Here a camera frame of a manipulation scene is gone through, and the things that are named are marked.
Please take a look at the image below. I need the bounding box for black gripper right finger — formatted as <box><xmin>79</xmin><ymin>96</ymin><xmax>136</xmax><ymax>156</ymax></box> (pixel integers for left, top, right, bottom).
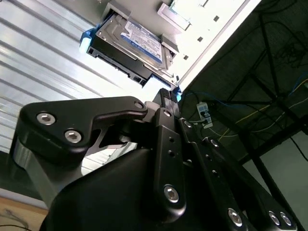
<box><xmin>169</xmin><ymin>92</ymin><xmax>300</xmax><ymax>231</ymax></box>

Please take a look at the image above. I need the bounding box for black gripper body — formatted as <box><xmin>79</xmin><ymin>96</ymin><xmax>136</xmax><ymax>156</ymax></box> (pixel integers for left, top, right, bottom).
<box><xmin>39</xmin><ymin>148</ymin><xmax>228</xmax><ymax>231</ymax></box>

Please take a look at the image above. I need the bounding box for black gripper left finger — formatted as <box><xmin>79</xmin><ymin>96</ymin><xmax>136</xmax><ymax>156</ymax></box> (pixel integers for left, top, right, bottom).
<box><xmin>13</xmin><ymin>88</ymin><xmax>187</xmax><ymax>217</ymax></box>

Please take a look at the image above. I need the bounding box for hard disk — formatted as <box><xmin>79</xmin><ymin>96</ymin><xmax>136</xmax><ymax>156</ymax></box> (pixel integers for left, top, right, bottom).
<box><xmin>79</xmin><ymin>18</ymin><xmax>183</xmax><ymax>102</ymax></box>

